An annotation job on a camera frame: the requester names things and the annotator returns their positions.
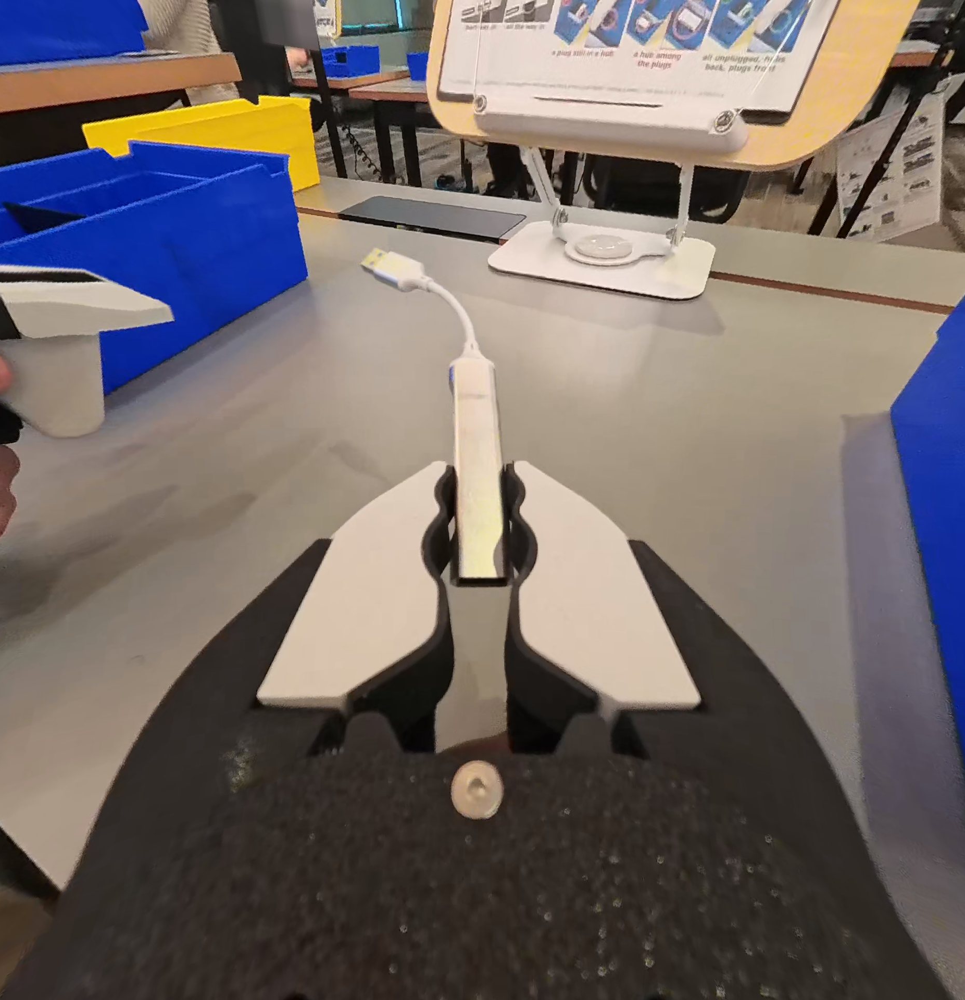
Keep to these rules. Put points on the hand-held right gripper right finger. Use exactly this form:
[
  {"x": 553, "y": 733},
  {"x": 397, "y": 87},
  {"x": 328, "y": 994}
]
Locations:
[{"x": 599, "y": 617}]

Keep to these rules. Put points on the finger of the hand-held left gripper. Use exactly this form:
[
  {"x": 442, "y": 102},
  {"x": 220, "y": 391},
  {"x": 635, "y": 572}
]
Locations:
[
  {"x": 84, "y": 309},
  {"x": 37, "y": 269}
]

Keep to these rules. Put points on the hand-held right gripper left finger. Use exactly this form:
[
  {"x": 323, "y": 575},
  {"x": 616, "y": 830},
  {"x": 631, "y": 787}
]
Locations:
[{"x": 349, "y": 617}]

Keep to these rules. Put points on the blue plastic bin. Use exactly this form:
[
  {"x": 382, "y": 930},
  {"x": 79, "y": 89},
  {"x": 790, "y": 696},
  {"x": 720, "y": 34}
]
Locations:
[
  {"x": 52, "y": 31},
  {"x": 947, "y": 547},
  {"x": 177, "y": 258},
  {"x": 349, "y": 62}
]

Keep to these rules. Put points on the grey background desk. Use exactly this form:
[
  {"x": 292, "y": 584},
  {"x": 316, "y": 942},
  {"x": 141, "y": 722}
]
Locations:
[{"x": 99, "y": 82}]

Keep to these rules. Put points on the yellow plastic bin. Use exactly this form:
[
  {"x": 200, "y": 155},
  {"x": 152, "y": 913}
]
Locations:
[{"x": 240, "y": 133}]

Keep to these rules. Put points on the wooden book stand white base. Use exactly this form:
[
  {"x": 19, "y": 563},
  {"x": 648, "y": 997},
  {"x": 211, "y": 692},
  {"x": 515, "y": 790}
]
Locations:
[{"x": 607, "y": 258}]

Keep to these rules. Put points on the printed sheet on black easel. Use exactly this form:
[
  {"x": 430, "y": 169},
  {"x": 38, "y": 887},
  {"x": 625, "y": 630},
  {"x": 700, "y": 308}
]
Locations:
[{"x": 900, "y": 180}]

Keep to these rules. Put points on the printed instruction sheet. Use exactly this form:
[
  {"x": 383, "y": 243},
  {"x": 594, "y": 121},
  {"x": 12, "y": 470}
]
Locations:
[{"x": 646, "y": 78}]

